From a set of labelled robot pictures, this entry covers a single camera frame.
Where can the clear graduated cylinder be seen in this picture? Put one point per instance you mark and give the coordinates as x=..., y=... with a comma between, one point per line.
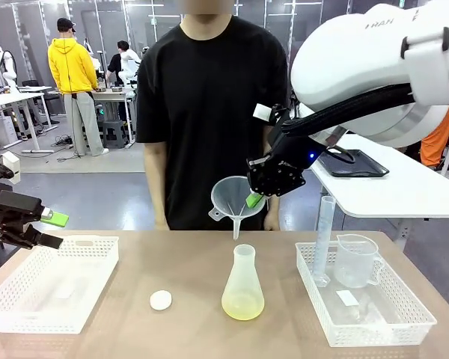
x=323, y=239

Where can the seated person in black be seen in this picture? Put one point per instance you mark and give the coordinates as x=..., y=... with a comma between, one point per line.
x=115, y=65

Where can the white round cap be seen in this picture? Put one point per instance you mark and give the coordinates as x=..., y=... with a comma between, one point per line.
x=161, y=300

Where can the white background desk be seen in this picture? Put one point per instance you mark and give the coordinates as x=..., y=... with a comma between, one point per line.
x=11, y=99

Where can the person in black t-shirt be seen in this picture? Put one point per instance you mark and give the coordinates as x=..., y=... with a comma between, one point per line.
x=209, y=93

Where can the mannequin in orange trousers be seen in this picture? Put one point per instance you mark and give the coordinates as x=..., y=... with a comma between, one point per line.
x=437, y=146

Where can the black tray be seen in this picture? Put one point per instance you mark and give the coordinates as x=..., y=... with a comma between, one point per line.
x=355, y=164

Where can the grey step stool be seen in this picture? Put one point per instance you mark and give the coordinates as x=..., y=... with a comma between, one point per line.
x=115, y=132

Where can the white perforated plastic basket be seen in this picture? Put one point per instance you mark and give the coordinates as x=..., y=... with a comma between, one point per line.
x=404, y=321
x=30, y=295

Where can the person in yellow hoodie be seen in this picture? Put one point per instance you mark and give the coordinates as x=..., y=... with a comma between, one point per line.
x=73, y=63

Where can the small clear hexagonal cup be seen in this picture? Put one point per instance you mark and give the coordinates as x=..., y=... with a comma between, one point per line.
x=370, y=312

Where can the background workbench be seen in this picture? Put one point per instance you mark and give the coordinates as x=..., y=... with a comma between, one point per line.
x=114, y=93

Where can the person's right hand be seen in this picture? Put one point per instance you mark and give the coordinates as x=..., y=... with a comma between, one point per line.
x=162, y=226

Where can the person's right forearm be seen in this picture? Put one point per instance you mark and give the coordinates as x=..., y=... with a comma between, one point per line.
x=155, y=179

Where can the translucent conical flask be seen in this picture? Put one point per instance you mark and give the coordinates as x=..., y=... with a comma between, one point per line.
x=243, y=295

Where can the white side table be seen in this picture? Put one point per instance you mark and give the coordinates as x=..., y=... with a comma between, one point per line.
x=396, y=187

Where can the translucent plastic funnel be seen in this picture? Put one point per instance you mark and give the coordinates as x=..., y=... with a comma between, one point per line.
x=226, y=194

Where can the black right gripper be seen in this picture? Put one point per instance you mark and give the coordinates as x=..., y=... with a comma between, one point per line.
x=293, y=149

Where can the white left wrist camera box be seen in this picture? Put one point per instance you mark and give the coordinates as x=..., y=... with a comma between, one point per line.
x=12, y=166

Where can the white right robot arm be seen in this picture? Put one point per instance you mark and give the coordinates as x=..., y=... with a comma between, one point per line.
x=359, y=56

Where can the person's left forearm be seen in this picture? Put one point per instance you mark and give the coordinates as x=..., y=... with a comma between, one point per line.
x=274, y=207

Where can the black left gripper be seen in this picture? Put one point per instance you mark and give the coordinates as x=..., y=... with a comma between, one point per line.
x=11, y=213

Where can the person's left hand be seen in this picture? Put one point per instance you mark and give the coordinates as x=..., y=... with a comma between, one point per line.
x=272, y=222

